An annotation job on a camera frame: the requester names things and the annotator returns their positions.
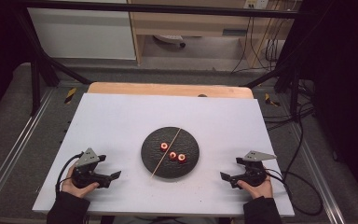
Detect black round plate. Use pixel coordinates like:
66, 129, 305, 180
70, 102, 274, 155
140, 126, 200, 180

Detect right hand-held gripper cable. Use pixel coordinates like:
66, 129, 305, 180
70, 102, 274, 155
262, 167, 324, 217

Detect white wall socket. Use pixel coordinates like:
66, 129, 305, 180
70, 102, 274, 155
243, 0, 269, 9

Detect light wooden desk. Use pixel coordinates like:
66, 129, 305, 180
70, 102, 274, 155
127, 0, 302, 69

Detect aluminium rail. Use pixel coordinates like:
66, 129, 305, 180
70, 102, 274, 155
288, 120, 347, 224
0, 88, 57, 213

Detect person's left hand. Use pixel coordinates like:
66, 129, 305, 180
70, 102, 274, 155
61, 164, 101, 199

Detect left hand-held gripper cable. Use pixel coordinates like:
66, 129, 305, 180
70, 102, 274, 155
54, 151, 85, 194

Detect person's right hand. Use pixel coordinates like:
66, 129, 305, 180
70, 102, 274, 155
237, 176, 274, 200

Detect wooden table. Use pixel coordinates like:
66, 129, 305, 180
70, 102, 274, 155
87, 81, 255, 100

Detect hand-held gripper cable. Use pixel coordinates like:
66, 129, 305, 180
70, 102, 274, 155
262, 167, 324, 217
54, 151, 85, 194

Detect white cabinet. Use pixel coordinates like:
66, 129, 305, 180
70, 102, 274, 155
27, 0, 137, 61

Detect hanging black cables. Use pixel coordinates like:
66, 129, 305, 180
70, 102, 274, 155
230, 8, 296, 74

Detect white chair base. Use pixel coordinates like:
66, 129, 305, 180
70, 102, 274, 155
153, 35, 186, 49

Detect yellow black tape strip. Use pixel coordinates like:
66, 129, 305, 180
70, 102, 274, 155
63, 87, 77, 105
264, 92, 281, 107

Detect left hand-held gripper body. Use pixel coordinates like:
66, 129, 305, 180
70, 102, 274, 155
71, 147, 111, 189

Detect black metal frame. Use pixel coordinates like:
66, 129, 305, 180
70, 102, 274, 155
10, 0, 306, 118

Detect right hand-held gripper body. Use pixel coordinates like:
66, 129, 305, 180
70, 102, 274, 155
231, 150, 277, 187

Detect white board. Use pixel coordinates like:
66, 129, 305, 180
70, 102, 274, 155
32, 92, 296, 217

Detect thin bamboo skewer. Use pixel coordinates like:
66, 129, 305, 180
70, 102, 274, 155
150, 127, 182, 179

